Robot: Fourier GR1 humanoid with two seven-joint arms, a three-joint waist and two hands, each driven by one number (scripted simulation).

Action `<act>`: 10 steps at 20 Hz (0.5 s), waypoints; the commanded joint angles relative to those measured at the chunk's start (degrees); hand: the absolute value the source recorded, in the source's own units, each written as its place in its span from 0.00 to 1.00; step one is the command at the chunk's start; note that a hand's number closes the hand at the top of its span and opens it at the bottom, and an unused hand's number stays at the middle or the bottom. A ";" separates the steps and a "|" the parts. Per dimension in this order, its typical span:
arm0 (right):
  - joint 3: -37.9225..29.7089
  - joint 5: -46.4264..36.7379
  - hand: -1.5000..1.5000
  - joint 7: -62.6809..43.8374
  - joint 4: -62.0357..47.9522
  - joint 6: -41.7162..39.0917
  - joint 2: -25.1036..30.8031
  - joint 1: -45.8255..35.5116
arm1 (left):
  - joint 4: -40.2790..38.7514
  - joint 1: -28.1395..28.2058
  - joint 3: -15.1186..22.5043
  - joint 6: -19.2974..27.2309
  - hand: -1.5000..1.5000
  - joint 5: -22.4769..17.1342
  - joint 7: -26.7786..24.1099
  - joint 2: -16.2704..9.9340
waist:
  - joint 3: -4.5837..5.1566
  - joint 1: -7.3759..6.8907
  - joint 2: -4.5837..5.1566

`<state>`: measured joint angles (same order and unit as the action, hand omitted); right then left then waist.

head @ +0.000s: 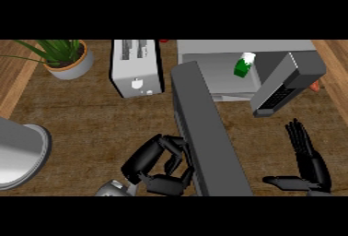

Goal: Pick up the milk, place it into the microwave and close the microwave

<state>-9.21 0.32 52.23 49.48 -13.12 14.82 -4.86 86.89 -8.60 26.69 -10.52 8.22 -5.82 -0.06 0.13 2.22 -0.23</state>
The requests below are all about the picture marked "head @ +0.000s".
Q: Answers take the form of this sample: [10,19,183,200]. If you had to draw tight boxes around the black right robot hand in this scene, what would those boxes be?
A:
[261,118,333,194]

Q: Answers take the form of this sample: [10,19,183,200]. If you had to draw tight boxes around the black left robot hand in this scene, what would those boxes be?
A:
[119,134,196,197]

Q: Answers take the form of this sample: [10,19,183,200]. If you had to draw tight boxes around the dark grey microwave door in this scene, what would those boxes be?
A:
[170,61,255,197]

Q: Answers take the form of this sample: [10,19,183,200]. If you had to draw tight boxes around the grey microwave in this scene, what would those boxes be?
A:
[175,40,327,118]

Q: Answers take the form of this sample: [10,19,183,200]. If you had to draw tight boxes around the green and white milk carton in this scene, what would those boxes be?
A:
[233,52,257,78]

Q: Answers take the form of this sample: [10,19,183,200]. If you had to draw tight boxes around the white toaster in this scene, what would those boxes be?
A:
[109,40,165,99]

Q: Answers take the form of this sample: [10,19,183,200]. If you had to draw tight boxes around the green potted plant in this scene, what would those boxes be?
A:
[0,40,96,81]

